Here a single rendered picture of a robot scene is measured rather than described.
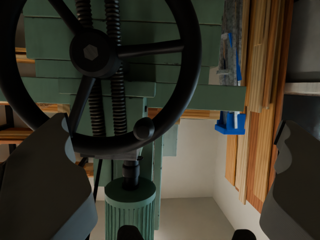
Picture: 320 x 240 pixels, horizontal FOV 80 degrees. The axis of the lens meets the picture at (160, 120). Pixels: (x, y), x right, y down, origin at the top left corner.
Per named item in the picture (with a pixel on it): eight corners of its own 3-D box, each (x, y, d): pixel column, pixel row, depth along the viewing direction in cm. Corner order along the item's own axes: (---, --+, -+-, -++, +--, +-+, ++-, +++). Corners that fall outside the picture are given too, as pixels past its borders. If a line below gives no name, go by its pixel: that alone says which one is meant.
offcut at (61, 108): (70, 102, 51) (70, 114, 51) (56, 102, 48) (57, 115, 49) (75, 103, 48) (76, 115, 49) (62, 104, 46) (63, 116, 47)
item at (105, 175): (111, 155, 83) (111, 187, 85) (116, 148, 92) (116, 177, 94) (92, 154, 83) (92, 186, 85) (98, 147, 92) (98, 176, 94)
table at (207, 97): (271, 86, 35) (266, 118, 36) (220, 85, 65) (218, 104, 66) (-61, 72, 35) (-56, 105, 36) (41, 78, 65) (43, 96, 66)
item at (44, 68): (210, 66, 44) (208, 84, 44) (194, 72, 64) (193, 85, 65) (34, 59, 44) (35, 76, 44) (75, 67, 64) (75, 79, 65)
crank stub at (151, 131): (126, 130, 21) (145, 116, 21) (134, 120, 27) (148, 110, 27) (140, 147, 22) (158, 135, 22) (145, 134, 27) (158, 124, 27)
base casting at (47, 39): (224, 25, 42) (220, 67, 44) (188, 59, 99) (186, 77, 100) (20, 15, 42) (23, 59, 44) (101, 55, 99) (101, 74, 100)
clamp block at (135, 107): (145, 97, 36) (144, 144, 37) (150, 94, 49) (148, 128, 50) (65, 94, 36) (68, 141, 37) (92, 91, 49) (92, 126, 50)
